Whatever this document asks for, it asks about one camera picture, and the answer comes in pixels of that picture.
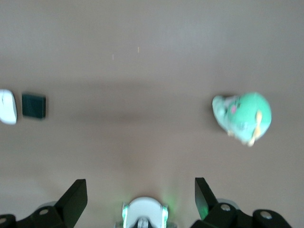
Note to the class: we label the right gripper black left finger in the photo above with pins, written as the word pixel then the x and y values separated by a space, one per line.
pixel 71 202

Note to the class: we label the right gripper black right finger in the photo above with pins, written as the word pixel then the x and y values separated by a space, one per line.
pixel 202 190

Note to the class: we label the white computer mouse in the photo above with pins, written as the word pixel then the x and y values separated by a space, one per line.
pixel 7 107

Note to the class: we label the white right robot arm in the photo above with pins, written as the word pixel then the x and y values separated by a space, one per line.
pixel 145 209

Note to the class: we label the green dinosaur plush toy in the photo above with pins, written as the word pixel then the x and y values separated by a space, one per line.
pixel 247 111

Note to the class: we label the brown table cover mat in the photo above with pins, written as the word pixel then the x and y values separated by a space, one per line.
pixel 152 71

